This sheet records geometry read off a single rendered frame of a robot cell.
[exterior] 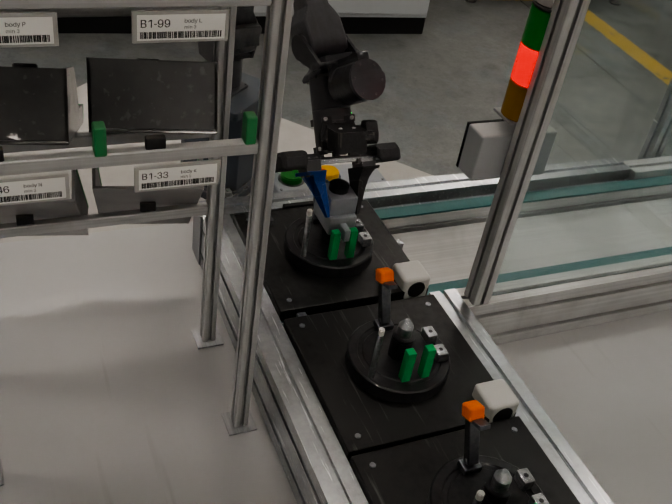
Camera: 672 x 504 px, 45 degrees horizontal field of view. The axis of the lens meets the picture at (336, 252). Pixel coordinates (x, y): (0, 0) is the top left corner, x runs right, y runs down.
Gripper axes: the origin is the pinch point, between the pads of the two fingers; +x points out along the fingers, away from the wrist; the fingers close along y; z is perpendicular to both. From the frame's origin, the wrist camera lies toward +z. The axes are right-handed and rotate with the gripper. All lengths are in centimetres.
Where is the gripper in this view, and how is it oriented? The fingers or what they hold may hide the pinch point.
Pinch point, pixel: (339, 192)
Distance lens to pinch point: 120.9
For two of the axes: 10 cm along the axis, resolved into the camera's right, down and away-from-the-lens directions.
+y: 9.2, -1.3, 3.7
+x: 1.0, 9.9, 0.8
